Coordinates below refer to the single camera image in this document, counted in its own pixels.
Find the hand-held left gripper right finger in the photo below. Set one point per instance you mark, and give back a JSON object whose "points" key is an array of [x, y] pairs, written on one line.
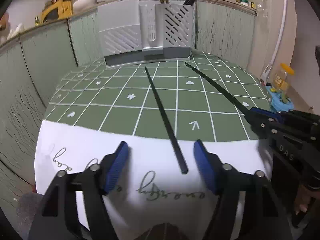
{"points": [[205, 167]]}

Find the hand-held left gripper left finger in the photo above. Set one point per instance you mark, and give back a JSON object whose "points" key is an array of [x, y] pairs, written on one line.
{"points": [[117, 167]]}

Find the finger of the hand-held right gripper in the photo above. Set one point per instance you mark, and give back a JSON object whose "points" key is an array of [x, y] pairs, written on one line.
{"points": [[265, 112], [265, 127]]}

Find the white plastic utensil holder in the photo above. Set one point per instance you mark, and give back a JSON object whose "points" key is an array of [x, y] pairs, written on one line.
{"points": [[120, 42]]}

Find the person's right hand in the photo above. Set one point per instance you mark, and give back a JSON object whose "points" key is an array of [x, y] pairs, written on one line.
{"points": [[303, 201]]}

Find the blue plastic container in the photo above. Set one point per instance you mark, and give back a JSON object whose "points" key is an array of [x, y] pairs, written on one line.
{"points": [[280, 101]]}

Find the oil bottle yellow cap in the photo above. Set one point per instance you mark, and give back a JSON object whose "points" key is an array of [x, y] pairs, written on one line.
{"points": [[283, 78]]}

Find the white plastic clamp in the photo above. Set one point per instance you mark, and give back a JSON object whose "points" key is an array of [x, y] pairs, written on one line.
{"points": [[267, 73]]}

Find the green checked tablecloth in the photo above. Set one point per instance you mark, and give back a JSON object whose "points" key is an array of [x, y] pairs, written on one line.
{"points": [[112, 100]]}

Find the white pipe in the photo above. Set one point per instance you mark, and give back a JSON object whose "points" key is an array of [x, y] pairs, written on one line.
{"points": [[281, 30]]}

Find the white pot with lid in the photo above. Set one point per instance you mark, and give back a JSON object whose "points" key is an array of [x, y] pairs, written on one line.
{"points": [[83, 3]]}

